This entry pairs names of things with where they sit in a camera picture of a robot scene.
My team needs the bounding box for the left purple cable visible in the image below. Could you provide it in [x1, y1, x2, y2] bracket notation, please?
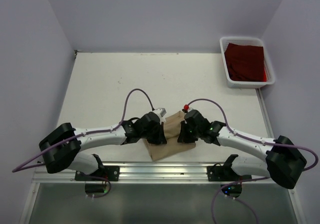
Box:
[11, 89, 155, 173]

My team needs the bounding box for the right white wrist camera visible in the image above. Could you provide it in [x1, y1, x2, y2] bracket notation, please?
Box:
[182, 104, 193, 114]

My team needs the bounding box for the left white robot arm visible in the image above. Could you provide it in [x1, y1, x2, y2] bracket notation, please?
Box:
[39, 108, 167, 181]

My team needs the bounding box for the red t shirt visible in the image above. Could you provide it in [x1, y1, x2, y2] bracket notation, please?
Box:
[224, 43, 267, 82]

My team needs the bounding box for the white plastic basket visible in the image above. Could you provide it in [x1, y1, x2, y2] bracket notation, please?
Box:
[219, 36, 276, 89]

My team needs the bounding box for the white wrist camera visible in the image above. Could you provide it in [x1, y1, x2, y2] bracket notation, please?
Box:
[153, 108, 167, 123]
[182, 104, 193, 114]

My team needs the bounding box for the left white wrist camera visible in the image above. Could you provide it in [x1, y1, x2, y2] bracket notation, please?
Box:
[153, 108, 167, 123]

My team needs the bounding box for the beige t shirt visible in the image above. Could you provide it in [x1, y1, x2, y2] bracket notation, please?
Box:
[143, 111, 196, 161]

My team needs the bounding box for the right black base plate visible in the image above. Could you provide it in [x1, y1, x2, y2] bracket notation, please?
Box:
[206, 165, 252, 182]

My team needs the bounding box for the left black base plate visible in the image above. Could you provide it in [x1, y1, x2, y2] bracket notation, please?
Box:
[74, 166, 120, 182]

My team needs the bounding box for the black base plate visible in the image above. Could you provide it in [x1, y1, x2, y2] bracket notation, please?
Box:
[74, 166, 120, 182]
[206, 165, 252, 182]

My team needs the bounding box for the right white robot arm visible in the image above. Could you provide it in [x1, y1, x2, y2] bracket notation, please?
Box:
[178, 110, 307, 189]

